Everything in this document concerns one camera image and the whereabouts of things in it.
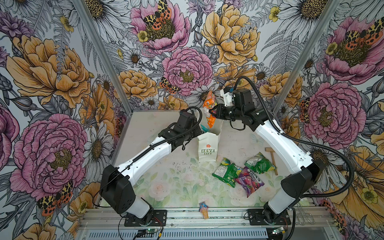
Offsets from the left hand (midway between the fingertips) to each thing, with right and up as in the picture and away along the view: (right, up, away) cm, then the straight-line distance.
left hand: (199, 133), depth 80 cm
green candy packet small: (+36, -19, +8) cm, 41 cm away
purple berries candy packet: (+27, -26, 0) cm, 37 cm away
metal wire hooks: (+50, -41, -5) cm, 65 cm away
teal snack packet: (+4, +1, +16) cm, 17 cm away
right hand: (+6, +9, -7) cm, 12 cm away
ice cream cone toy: (+2, -37, -6) cm, 38 cm away
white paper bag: (+5, -6, +2) cm, 8 cm away
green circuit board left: (-23, -45, -9) cm, 51 cm away
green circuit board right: (+36, -46, -9) cm, 59 cm away
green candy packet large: (+16, -23, +5) cm, 28 cm away
